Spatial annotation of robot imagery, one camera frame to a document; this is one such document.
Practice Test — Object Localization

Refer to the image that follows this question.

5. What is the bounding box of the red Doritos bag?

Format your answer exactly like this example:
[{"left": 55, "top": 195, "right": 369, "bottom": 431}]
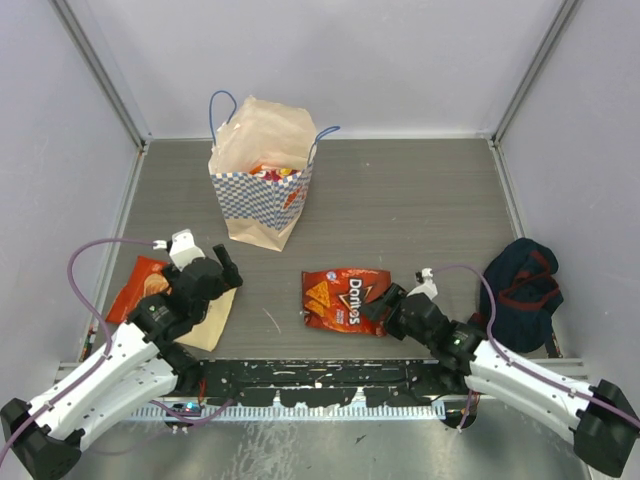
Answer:
[{"left": 301, "top": 268, "right": 391, "bottom": 337}]

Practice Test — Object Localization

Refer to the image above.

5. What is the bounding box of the colourful candy bag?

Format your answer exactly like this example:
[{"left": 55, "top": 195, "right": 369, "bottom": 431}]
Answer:
[{"left": 249, "top": 164, "right": 299, "bottom": 182}]

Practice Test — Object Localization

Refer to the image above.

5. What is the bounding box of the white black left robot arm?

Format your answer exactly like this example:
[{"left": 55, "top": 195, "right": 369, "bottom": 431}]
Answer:
[{"left": 1, "top": 235, "right": 243, "bottom": 479}]

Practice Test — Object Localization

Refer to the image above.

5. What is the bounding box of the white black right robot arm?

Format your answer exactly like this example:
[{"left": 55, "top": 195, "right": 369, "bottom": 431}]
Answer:
[{"left": 360, "top": 284, "right": 639, "bottom": 478}]

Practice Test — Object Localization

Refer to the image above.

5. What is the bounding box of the cream red cassava chips bag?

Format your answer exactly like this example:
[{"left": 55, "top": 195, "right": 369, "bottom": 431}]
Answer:
[{"left": 106, "top": 256, "right": 236, "bottom": 352}]

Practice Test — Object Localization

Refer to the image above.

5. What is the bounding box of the blue checkered paper bag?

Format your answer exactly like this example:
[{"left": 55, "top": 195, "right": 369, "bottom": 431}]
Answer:
[{"left": 208, "top": 96, "right": 340, "bottom": 252}]

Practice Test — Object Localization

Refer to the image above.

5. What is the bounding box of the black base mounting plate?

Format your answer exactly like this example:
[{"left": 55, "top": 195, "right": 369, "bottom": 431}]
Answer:
[{"left": 202, "top": 359, "right": 468, "bottom": 408}]

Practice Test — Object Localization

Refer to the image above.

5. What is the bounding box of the dark blue red cloth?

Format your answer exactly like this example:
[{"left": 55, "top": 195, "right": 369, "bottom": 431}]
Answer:
[{"left": 469, "top": 238, "right": 563, "bottom": 353}]

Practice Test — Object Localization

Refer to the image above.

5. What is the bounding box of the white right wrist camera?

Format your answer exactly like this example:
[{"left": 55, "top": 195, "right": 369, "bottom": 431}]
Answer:
[{"left": 409, "top": 268, "right": 438, "bottom": 300}]

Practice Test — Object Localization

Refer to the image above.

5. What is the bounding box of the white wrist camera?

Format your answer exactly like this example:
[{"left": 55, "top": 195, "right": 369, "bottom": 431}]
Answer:
[
  {"left": 409, "top": 268, "right": 438, "bottom": 300},
  {"left": 152, "top": 229, "right": 205, "bottom": 271}
]

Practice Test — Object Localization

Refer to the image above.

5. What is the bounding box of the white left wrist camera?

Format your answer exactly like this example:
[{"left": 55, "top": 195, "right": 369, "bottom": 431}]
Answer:
[{"left": 152, "top": 229, "right": 205, "bottom": 271}]

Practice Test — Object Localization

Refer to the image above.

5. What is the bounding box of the aluminium front rail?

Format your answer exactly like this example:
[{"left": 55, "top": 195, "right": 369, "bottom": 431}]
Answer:
[{"left": 29, "top": 343, "right": 592, "bottom": 442}]

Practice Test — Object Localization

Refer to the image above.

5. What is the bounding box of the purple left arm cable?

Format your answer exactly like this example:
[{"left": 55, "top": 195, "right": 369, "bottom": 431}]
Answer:
[{"left": 0, "top": 237, "right": 236, "bottom": 451}]

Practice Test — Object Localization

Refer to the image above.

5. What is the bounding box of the left aluminium corner post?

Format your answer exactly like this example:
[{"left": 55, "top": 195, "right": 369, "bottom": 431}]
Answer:
[{"left": 50, "top": 1, "right": 152, "bottom": 149}]

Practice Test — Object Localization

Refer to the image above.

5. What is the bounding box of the aluminium corner post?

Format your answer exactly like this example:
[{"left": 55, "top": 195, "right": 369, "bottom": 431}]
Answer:
[
  {"left": 50, "top": 1, "right": 152, "bottom": 149},
  {"left": 491, "top": 0, "right": 582, "bottom": 146}
]

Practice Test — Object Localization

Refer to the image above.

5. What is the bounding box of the right aluminium corner post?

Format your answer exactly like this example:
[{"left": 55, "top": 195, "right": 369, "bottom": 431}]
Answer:
[{"left": 491, "top": 0, "right": 582, "bottom": 146}]

